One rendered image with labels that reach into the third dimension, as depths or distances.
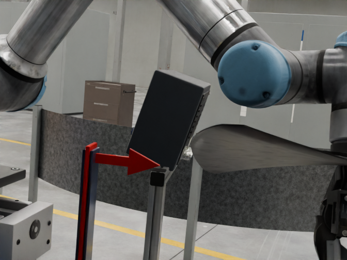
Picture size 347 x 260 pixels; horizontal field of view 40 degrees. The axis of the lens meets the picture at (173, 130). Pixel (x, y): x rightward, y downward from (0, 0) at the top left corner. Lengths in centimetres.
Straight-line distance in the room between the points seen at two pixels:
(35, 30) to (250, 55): 48
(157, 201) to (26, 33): 41
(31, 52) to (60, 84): 918
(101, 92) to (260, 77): 676
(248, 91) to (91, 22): 1020
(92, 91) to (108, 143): 497
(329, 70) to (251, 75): 16
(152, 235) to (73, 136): 162
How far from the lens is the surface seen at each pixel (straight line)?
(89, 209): 44
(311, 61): 68
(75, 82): 1038
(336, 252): 66
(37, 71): 96
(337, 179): 67
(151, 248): 102
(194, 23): 59
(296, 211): 234
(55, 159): 272
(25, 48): 94
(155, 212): 99
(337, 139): 65
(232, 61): 55
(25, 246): 87
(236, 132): 29
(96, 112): 733
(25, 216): 86
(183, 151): 104
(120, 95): 712
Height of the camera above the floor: 127
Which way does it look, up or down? 8 degrees down
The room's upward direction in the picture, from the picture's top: 5 degrees clockwise
